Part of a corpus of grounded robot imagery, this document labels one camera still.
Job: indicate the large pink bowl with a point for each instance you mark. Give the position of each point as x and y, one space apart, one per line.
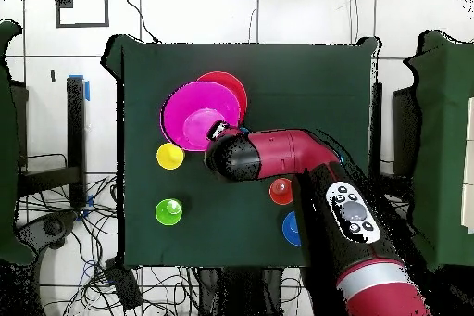
192 116

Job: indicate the large orange bowl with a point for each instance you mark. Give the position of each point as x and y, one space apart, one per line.
235 88

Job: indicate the yellow cup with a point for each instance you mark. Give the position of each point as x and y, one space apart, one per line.
170 156

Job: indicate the orange cup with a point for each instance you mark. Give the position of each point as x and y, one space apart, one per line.
279 190

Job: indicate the green cup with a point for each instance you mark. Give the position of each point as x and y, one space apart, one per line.
168 211

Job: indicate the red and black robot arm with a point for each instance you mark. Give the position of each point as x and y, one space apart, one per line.
281 153

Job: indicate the dark green tablecloth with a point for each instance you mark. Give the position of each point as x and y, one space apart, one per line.
296 90

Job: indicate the dark blue ribbed bowl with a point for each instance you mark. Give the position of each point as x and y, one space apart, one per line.
290 229

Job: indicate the blue tape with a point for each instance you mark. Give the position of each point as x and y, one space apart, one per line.
86 90

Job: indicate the black bench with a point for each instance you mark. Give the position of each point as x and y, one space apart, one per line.
76 138

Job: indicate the black box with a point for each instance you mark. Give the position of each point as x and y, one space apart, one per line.
124 284

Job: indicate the black office chair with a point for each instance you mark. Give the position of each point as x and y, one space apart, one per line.
48 227

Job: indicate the black square floor frame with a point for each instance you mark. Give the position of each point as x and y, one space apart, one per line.
82 25

